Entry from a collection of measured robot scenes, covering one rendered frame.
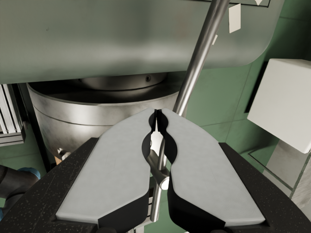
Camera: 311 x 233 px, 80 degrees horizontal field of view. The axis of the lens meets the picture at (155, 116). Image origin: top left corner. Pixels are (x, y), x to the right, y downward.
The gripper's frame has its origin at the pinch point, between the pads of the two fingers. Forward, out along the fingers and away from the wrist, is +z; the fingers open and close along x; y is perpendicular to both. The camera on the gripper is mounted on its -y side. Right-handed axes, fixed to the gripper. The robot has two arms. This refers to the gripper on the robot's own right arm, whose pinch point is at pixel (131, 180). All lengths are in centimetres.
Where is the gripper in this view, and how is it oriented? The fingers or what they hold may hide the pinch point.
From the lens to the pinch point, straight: 61.1
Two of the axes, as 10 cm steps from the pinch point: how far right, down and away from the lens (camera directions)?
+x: 4.0, 4.7, -7.9
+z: 9.2, -1.5, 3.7
